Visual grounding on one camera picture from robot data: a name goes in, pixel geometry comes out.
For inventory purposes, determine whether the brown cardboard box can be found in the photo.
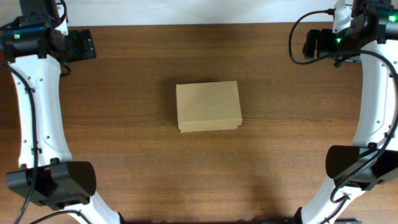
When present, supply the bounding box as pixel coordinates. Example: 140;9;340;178
176;81;243;133

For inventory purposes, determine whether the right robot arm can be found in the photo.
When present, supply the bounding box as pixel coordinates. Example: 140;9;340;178
293;0;397;223

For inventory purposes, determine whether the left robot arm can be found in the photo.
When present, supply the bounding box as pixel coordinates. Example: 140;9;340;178
1;0;124;223

